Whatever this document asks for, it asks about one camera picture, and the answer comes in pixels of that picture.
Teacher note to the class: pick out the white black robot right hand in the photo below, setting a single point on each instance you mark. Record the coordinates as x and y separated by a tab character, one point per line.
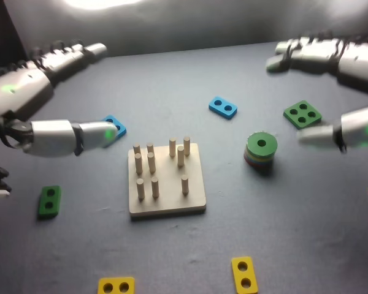
355	64

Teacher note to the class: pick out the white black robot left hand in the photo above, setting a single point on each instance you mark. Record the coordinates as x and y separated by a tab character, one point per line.
21	92

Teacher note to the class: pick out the stack of coloured rings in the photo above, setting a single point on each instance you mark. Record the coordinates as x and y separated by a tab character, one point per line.
268	148

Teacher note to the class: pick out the green four-hole block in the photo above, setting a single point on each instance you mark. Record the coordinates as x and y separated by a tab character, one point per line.
302	114

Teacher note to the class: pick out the blue two-hole block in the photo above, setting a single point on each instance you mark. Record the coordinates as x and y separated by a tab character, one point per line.
222	111
122	130

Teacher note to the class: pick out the green two-hole block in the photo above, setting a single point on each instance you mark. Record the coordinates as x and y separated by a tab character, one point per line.
49	212

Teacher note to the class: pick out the wooden peg board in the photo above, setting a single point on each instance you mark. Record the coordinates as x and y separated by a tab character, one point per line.
168	199

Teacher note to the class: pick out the yellow two-hole block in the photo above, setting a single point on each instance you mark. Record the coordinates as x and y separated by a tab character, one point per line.
244	274
115	281

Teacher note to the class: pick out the grey table cloth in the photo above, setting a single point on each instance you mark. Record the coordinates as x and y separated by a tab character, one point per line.
263	229

